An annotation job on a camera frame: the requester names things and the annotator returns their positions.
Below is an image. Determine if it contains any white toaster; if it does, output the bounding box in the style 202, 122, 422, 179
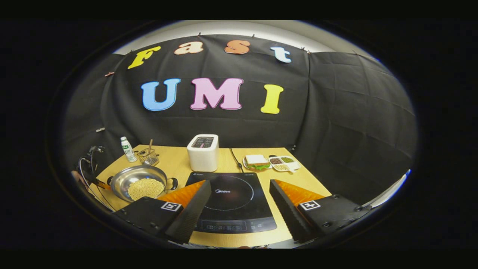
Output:
187, 134, 219, 172

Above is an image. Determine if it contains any white drink bottle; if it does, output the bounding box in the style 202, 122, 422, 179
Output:
120, 136, 138, 163

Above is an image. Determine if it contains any black induction cooktop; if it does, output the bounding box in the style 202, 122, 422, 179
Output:
185, 172, 277, 234

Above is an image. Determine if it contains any wire utensil basket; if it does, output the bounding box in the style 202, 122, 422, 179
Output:
137, 148, 160, 167

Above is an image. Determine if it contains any white sandwich plate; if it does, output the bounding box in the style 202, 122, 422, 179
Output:
242, 157, 273, 172

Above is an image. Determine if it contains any black backdrop cloth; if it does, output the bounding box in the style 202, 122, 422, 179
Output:
63, 34, 417, 206

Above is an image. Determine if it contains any black power cable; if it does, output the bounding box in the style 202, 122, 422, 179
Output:
229, 148, 243, 173

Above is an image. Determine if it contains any divided white dish of beans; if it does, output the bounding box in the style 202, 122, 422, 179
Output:
268, 155, 300, 173

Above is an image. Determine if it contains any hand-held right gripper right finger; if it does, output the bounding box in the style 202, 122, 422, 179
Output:
269, 179, 372, 244

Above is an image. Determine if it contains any sandwich with lettuce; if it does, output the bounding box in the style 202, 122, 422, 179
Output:
245, 154, 270, 170

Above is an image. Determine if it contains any steel pot with black handles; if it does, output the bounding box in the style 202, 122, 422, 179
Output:
106, 165, 179, 203

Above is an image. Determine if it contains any pile of soybeans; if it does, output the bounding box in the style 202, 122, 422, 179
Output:
128, 178, 165, 201

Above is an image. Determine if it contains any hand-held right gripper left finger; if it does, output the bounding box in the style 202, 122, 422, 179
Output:
114, 180, 212, 244

